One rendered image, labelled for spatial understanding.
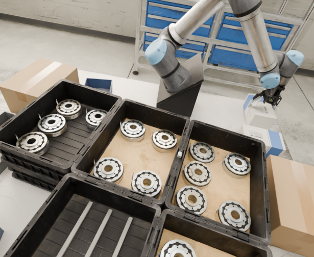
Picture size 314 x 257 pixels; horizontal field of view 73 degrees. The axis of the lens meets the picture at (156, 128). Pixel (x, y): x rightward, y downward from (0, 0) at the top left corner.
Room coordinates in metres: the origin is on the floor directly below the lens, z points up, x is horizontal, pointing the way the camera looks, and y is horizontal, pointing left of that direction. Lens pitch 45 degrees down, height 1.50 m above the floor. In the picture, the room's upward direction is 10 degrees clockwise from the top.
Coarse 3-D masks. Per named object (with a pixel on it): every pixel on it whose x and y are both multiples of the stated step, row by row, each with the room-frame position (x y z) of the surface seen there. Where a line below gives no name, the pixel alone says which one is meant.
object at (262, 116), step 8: (248, 96) 1.11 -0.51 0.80; (248, 104) 1.06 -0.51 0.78; (264, 104) 1.04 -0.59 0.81; (248, 112) 1.01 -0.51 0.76; (256, 112) 0.95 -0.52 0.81; (264, 112) 0.96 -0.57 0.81; (272, 112) 0.98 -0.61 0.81; (248, 120) 0.96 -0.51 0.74; (256, 120) 0.93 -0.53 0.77; (264, 120) 0.93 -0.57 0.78; (272, 120) 0.93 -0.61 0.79; (264, 128) 0.93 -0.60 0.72
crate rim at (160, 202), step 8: (120, 104) 0.67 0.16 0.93; (136, 104) 0.69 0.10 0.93; (144, 104) 0.70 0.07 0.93; (112, 112) 0.61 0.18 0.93; (168, 112) 0.67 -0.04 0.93; (104, 128) 0.52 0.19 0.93; (184, 128) 0.60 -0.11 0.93; (96, 136) 0.48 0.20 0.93; (184, 136) 0.55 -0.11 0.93; (88, 144) 0.44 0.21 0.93; (176, 152) 0.47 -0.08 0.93; (80, 160) 0.37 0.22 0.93; (176, 160) 0.44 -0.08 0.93; (72, 168) 0.34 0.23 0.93; (88, 176) 0.32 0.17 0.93; (96, 176) 0.33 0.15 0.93; (168, 176) 0.37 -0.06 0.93; (104, 184) 0.31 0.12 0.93; (112, 184) 0.31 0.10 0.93; (168, 184) 0.34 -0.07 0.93; (128, 192) 0.29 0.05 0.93; (136, 192) 0.30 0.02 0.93; (152, 200) 0.28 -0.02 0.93; (160, 200) 0.29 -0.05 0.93
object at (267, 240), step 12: (192, 120) 0.65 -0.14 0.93; (228, 132) 0.62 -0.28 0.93; (264, 144) 0.59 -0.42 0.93; (264, 156) 0.53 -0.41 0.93; (264, 168) 0.47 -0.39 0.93; (264, 180) 0.43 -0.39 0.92; (168, 192) 0.32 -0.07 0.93; (264, 192) 0.38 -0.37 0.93; (168, 204) 0.28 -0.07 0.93; (264, 204) 0.33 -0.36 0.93; (192, 216) 0.26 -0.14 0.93; (264, 216) 0.30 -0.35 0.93; (228, 228) 0.24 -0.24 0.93; (264, 228) 0.26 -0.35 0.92; (264, 240) 0.23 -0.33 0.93
